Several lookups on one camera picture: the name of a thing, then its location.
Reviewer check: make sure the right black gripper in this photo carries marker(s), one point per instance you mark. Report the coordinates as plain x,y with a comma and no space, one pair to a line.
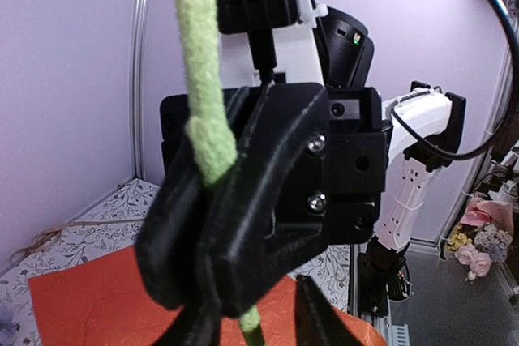
309,161

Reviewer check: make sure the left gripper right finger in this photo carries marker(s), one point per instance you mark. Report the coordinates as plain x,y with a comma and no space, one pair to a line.
316,322

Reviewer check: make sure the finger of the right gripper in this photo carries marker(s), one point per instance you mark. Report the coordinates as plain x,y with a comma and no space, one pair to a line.
166,244

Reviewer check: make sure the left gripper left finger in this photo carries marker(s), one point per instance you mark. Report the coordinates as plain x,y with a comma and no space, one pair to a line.
197,324

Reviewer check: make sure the orange wrapping paper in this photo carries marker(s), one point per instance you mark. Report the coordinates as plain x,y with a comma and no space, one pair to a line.
103,302

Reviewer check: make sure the orange fake flower stem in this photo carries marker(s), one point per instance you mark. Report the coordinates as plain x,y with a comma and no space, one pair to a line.
207,127

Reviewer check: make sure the tan raffia ribbon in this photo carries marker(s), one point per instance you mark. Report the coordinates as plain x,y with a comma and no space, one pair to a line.
45,239

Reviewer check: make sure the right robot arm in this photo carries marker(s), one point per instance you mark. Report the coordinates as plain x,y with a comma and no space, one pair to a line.
438,117

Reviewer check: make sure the background flower bouquet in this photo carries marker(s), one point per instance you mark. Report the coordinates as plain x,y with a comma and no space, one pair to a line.
483,236

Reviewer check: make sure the floral patterned tablecloth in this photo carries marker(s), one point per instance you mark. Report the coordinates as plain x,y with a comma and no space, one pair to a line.
76,247

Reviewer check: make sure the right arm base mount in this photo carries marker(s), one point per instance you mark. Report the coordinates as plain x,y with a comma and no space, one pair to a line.
376,267

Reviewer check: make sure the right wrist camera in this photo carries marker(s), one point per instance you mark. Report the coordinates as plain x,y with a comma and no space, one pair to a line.
258,19

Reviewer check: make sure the right metal frame post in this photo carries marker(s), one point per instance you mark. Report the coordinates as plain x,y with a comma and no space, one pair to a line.
136,89

